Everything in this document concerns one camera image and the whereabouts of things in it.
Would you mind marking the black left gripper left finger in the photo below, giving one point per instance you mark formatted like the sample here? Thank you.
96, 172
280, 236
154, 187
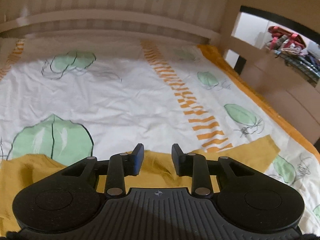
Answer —
89, 170

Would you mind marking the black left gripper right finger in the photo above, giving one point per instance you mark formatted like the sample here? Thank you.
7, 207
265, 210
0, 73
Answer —
200, 169

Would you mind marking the pile of colourful clothes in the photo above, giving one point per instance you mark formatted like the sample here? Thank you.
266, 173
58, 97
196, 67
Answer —
295, 52

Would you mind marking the white leaf-print duvet cover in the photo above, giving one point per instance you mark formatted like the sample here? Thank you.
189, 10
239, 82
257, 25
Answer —
70, 98

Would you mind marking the orange bed sheet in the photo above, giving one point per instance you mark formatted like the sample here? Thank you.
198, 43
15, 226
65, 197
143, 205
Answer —
212, 54

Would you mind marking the light wooden bed frame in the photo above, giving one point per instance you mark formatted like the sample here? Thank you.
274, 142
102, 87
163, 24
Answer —
223, 23

